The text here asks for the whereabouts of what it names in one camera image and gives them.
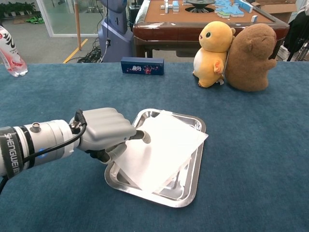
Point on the wooden pole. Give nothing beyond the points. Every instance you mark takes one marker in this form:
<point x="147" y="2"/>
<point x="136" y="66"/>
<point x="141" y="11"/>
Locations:
<point x="77" y="24"/>

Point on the white blue mahjong tile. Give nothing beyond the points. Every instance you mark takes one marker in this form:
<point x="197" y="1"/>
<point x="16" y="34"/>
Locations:
<point x="254" y="18"/>

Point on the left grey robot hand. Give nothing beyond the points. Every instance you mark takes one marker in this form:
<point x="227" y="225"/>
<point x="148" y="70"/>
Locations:
<point x="106" y="130"/>

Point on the yellow plush toy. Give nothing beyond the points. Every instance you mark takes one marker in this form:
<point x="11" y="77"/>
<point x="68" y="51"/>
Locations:
<point x="210" y="58"/>

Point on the black garment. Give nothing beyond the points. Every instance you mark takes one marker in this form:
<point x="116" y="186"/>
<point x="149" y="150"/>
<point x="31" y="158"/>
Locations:
<point x="298" y="33"/>

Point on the clear plastic drink bottle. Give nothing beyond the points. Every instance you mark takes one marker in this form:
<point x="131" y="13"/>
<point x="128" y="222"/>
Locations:
<point x="12" y="55"/>

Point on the white paper napkin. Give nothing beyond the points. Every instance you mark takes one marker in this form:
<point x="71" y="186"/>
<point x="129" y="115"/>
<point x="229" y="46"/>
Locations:
<point x="164" y="147"/>

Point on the blue tablecloth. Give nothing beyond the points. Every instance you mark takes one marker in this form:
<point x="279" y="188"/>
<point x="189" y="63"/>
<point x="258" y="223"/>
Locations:
<point x="241" y="145"/>

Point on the black mahjong table dial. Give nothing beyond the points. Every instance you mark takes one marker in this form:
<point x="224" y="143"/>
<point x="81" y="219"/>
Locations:
<point x="200" y="3"/>

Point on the brown plush toy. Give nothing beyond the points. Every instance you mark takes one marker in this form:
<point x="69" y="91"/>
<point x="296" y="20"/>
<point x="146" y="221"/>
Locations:
<point x="248" y="62"/>

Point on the silver metal tray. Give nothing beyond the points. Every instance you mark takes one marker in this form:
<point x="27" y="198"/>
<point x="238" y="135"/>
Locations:
<point x="178" y="193"/>

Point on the dark blue printed box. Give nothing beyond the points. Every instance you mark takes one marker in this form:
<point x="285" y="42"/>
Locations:
<point x="142" y="67"/>

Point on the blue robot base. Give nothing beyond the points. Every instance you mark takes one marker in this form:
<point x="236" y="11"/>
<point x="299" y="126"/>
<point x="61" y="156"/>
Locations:
<point x="116" y="36"/>

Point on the brown mahjong table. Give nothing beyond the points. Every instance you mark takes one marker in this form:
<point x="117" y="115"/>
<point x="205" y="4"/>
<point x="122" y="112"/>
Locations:
<point x="169" y="33"/>

